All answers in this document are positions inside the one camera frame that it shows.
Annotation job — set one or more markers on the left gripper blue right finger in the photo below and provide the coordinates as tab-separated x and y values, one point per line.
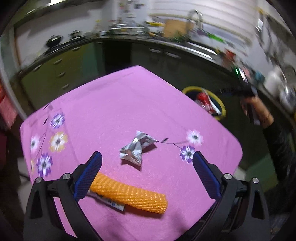
240	209

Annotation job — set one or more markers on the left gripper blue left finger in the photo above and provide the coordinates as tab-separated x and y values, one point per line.
42	220

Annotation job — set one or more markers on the white blue tube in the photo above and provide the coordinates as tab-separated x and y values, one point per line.
115	205

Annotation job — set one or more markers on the orange foam fruit net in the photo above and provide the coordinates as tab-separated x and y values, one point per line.
129	195

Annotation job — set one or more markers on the silver wrapper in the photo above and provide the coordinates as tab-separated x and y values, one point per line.
132	152

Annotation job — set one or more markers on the white paper napkin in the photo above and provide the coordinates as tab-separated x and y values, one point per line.
212	104

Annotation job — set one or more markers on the red crushed can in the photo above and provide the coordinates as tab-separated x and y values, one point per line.
203	101

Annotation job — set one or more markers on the person right forearm dark sleeve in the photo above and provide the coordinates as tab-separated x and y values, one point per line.
281	154

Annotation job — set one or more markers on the yellow rimmed trash bin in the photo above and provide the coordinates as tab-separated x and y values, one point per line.
192	91

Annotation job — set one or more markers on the chrome kitchen faucet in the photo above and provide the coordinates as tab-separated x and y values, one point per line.
194	17

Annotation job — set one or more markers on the person right hand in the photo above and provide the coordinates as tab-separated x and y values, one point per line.
263	114

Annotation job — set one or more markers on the wooden cutting board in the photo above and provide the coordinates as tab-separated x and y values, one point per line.
177	28

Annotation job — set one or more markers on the pink floral tablecloth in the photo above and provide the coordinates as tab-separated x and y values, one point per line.
104	115

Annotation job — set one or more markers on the red apron hanging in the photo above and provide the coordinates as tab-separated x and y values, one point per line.
8	112

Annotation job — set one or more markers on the black wok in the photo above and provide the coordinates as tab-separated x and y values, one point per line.
53	41

